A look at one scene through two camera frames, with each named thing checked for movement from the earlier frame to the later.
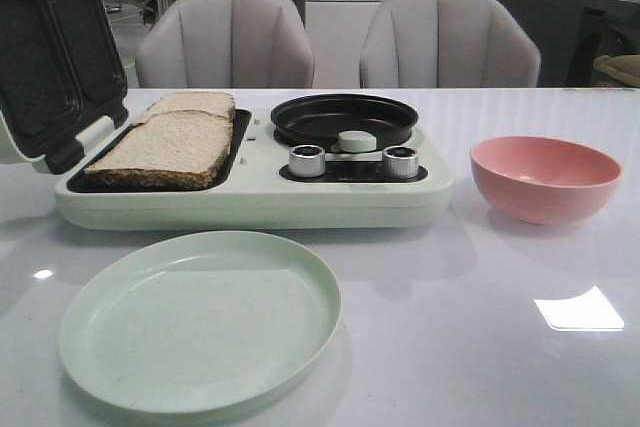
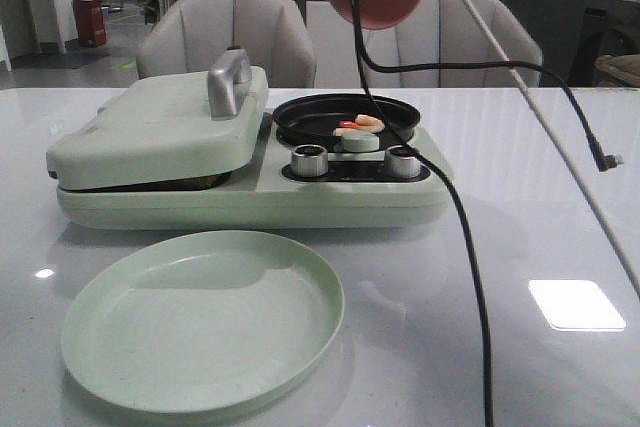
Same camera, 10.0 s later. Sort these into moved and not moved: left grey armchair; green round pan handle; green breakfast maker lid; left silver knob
Moved: green breakfast maker lid
Not moved: green round pan handle; left grey armchair; left silver knob
